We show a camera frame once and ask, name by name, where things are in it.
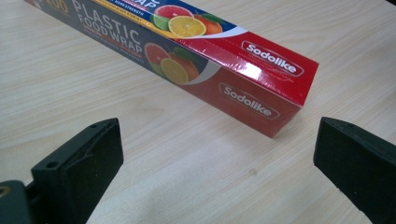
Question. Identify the red and blue wrap box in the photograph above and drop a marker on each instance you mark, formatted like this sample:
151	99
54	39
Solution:
218	62

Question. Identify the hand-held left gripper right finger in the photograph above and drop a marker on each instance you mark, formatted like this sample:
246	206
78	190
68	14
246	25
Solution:
358	161

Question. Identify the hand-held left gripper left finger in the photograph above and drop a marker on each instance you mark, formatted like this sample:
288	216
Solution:
77	174

